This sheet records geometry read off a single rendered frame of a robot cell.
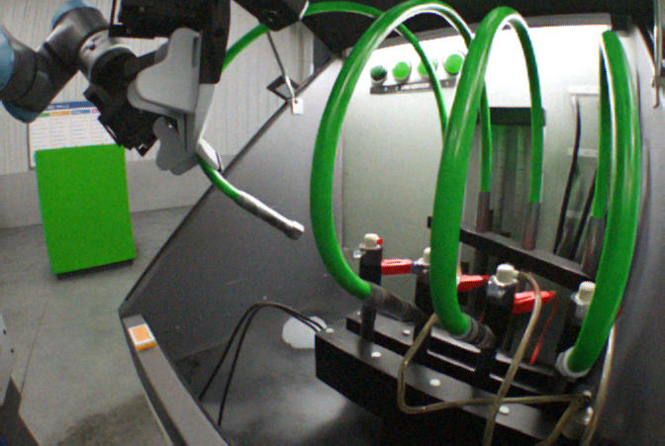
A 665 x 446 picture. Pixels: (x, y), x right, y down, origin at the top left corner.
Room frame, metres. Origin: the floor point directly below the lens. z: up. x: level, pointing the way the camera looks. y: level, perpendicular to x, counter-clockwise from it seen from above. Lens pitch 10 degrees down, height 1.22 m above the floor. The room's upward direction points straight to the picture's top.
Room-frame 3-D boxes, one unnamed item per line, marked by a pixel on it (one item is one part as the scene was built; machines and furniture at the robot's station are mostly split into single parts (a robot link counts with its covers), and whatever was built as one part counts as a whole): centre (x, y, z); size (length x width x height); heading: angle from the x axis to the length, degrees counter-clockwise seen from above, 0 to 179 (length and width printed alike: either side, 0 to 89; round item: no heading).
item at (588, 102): (0.37, -0.40, 1.20); 0.13 x 0.03 x 0.31; 45
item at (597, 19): (0.55, -0.23, 1.43); 0.54 x 0.03 x 0.02; 45
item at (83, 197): (2.77, 2.73, 0.65); 0.95 x 0.86 x 1.30; 135
